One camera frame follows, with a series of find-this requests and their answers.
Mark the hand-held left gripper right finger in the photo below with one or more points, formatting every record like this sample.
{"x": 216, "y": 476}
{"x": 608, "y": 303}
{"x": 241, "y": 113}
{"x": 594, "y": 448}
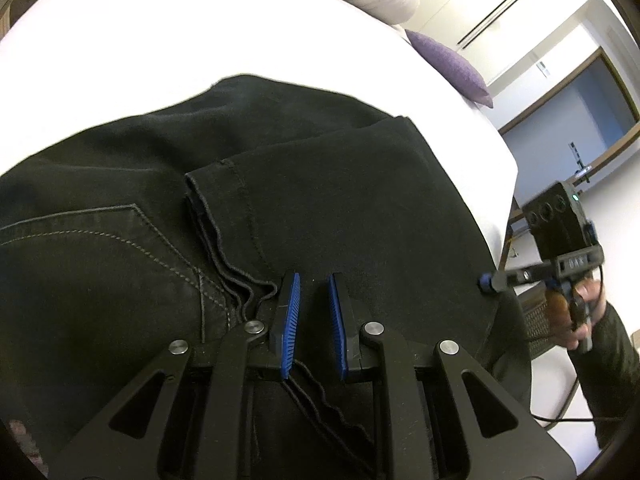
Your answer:
{"x": 337, "y": 325}

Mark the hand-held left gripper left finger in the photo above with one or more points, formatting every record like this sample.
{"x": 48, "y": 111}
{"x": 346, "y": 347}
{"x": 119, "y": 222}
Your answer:
{"x": 289, "y": 325}

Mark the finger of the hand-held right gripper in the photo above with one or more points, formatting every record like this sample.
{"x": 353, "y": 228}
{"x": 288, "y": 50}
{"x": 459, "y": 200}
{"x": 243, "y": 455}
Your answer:
{"x": 520, "y": 276}

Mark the black denim pants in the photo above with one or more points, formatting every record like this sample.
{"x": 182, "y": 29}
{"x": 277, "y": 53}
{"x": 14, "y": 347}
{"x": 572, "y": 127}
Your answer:
{"x": 250, "y": 185}

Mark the person's right forearm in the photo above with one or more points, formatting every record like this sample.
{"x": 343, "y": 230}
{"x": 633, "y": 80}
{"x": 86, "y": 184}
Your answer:
{"x": 610, "y": 375}

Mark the person's right hand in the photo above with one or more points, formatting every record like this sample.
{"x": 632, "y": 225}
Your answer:
{"x": 562, "y": 317}

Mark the woven chair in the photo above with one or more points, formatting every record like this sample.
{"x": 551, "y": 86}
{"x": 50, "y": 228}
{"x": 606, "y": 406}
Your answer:
{"x": 537, "y": 320}

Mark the purple cushion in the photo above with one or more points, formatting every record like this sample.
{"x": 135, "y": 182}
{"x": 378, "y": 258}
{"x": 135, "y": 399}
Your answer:
{"x": 450, "y": 65}

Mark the bed with white sheet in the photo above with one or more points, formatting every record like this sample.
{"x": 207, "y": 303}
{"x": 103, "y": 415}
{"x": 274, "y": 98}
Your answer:
{"x": 175, "y": 35}

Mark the wooden door frame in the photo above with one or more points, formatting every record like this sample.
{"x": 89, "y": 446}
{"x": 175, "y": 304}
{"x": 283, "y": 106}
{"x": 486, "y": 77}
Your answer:
{"x": 575, "y": 110}

